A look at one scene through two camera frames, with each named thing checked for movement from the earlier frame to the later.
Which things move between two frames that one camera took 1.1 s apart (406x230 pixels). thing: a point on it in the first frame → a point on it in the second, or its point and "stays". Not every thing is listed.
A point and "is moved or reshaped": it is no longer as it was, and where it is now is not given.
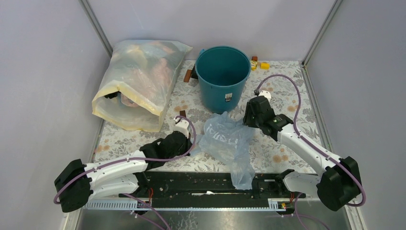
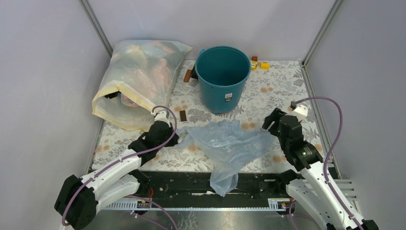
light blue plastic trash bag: x=227 y=138 is moved or reshaped
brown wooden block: x=187 y=75 stays
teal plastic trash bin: x=222 y=71 stays
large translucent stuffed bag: x=139 y=81 stays
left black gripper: x=188 y=144 → x=174 y=138
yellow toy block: x=265 y=66 stays
